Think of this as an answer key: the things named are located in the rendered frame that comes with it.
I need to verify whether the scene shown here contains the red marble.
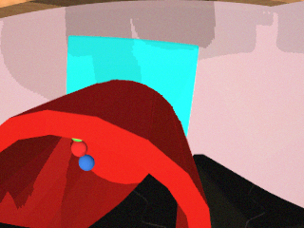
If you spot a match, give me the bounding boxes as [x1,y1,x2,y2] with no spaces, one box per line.
[71,141,88,156]

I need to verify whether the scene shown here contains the red cup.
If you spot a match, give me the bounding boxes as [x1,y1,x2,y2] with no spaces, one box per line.
[0,79,212,228]

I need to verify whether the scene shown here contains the blue marble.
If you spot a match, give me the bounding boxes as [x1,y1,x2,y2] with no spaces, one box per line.
[79,155,95,171]

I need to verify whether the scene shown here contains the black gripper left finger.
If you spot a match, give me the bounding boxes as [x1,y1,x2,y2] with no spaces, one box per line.
[87,174,178,228]

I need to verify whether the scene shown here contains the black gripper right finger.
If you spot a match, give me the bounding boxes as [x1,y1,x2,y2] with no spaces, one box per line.
[193,153,304,228]

